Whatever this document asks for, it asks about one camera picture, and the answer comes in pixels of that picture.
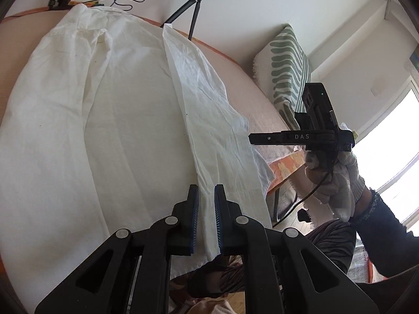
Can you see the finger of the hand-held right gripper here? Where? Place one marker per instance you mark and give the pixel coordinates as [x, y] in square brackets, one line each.
[268, 138]

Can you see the person's right hand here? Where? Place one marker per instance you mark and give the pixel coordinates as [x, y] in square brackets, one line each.
[343, 183]

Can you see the green patterned pillow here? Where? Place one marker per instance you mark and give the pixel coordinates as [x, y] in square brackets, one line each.
[284, 72]

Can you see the metal stand frame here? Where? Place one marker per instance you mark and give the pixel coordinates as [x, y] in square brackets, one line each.
[276, 202]

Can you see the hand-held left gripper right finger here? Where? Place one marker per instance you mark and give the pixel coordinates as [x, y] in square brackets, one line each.
[218, 216]

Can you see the black mini tripod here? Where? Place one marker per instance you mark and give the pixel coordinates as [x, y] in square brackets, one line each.
[196, 6]

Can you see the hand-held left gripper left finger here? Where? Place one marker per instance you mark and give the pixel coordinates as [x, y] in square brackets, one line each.
[193, 216]

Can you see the white shirt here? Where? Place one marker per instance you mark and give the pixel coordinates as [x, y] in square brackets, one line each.
[131, 121]

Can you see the person's right forearm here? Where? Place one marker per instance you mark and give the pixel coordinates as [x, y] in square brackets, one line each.
[386, 235]

